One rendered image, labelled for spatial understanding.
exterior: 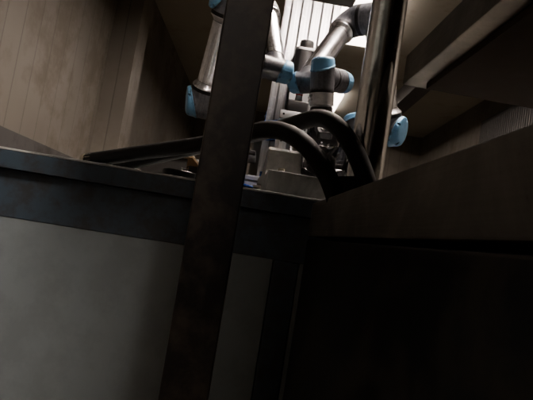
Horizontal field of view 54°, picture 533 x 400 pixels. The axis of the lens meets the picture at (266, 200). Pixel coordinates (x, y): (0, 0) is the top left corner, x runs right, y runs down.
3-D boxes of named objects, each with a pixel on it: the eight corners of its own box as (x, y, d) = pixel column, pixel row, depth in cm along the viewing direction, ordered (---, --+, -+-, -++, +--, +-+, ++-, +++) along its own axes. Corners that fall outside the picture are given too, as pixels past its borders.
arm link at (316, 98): (335, 92, 160) (309, 91, 159) (335, 107, 160) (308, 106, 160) (331, 95, 167) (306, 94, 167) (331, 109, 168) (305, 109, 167)
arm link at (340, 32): (337, 1, 202) (280, 75, 176) (362, -2, 196) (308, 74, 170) (345, 28, 209) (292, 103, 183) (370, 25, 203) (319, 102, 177)
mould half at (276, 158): (253, 207, 163) (259, 165, 164) (334, 221, 165) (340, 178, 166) (264, 196, 113) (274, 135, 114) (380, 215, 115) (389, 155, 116)
